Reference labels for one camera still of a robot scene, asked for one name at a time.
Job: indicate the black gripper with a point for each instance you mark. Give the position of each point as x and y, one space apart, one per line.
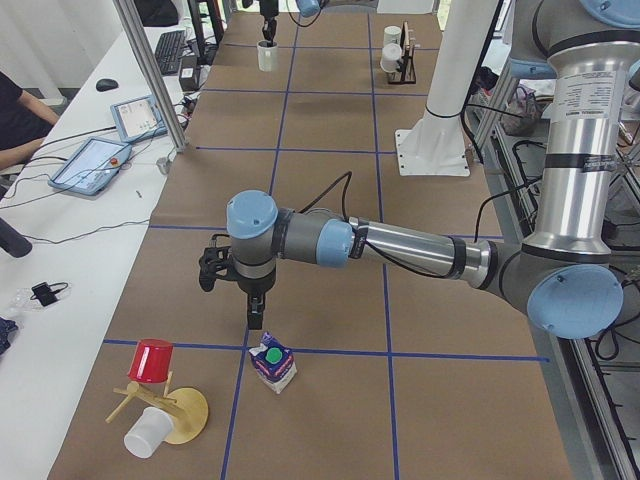
254 286
269 11

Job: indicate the pale green ceramic mug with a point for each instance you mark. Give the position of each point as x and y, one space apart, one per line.
267 54

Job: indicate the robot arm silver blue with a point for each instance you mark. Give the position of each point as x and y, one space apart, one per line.
314 8
559 275

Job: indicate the blue white milk carton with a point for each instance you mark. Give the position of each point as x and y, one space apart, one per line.
273 362

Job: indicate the red plastic cup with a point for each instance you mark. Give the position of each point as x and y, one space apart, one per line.
151 361

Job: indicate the white paper cup upper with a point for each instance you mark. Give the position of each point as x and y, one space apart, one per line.
392 34

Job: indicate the white paper cup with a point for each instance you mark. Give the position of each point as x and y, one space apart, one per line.
391 55
392 34

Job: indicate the white paper cup lower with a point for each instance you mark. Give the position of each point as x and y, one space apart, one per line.
391 55

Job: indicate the wooden cup tree stand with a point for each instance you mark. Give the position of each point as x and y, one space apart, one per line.
187 407

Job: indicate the white plastic cup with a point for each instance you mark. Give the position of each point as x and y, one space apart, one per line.
148 432

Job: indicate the black keyboard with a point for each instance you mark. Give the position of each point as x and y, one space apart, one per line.
168 51

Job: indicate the blue teach pendant far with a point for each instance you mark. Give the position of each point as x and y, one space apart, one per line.
138 119

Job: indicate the blue teach pendant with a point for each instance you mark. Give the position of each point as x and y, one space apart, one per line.
92 167
138 119

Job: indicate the black computer mouse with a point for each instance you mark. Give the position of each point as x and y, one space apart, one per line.
106 84

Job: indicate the blue teach pendant near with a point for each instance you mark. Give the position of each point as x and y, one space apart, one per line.
92 167

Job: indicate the seated person in black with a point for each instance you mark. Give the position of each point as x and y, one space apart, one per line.
25 123

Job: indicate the aluminium frame post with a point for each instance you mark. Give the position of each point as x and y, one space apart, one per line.
145 58

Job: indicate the black wire cup rack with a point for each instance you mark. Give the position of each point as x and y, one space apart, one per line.
405 73

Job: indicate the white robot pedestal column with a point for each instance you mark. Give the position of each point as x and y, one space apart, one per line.
435 145

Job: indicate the small black adapter with cable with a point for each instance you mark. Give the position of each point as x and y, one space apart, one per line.
47 294

